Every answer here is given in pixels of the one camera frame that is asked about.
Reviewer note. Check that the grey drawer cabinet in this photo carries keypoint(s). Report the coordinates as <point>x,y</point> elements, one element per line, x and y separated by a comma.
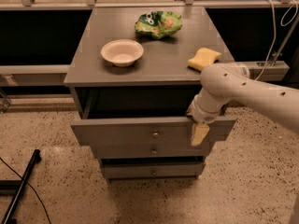
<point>159,84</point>

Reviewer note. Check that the yellow sponge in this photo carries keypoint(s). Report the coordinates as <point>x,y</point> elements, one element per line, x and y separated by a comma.
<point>203,58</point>

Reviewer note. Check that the grey drawer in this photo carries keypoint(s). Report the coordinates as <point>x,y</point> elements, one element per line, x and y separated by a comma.
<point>142,150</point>
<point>152,171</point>
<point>173,131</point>

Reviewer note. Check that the grey top drawer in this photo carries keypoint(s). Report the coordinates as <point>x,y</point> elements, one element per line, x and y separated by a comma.
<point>173,131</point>

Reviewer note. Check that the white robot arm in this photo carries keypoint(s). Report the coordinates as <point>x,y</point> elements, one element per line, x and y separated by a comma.
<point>224,82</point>

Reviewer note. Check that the green chip bag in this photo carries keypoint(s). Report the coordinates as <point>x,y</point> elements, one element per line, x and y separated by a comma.
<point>158,24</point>

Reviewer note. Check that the grey bottom drawer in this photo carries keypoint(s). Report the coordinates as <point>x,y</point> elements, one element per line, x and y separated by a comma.
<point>152,171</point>

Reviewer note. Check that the grey middle drawer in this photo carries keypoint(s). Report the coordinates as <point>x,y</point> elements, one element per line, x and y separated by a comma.
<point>142,150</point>

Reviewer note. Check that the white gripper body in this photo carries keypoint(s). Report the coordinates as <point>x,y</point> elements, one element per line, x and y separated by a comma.
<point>202,115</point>

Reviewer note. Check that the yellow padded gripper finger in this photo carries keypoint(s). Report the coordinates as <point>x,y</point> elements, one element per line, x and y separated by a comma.
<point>199,132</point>

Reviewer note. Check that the white bowl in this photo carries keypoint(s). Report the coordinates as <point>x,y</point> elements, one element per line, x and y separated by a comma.
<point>122,52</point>

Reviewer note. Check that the black stand bar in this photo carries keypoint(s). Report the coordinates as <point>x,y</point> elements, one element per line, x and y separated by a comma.
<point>20,185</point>

